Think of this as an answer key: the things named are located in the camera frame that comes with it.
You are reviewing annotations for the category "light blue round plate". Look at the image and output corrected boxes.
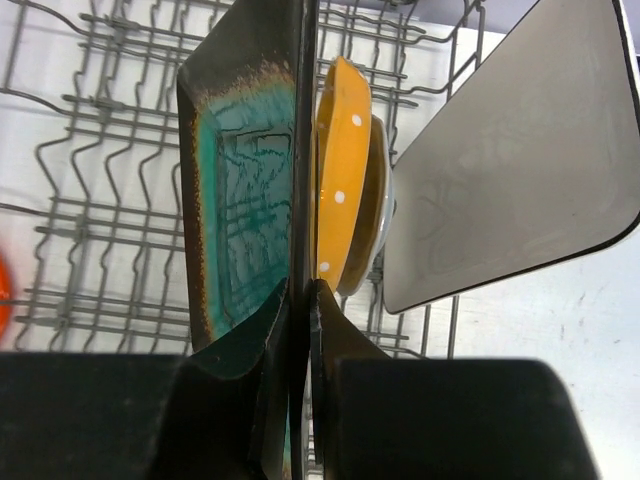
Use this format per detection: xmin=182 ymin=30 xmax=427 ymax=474
xmin=368 ymin=115 xmax=396 ymax=268

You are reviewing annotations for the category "green square glazed plate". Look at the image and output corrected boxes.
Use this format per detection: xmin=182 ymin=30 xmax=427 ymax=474
xmin=176 ymin=1 xmax=318 ymax=479

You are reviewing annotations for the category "orange round plate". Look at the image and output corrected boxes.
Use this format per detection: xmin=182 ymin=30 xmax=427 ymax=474
xmin=0 ymin=256 xmax=13 ymax=338

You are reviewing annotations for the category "yellow polka dot plate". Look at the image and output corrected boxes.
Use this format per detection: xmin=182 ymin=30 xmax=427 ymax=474
xmin=311 ymin=56 xmax=375 ymax=296

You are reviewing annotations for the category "white rectangular plate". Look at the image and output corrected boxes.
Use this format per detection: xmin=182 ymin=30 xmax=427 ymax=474
xmin=383 ymin=1 xmax=639 ymax=314

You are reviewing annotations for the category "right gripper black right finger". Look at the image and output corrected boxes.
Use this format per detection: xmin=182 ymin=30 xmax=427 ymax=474
xmin=310 ymin=280 xmax=597 ymax=479

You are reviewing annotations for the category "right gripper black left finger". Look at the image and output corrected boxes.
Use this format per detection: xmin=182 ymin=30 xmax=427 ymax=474
xmin=1 ymin=282 xmax=290 ymax=479

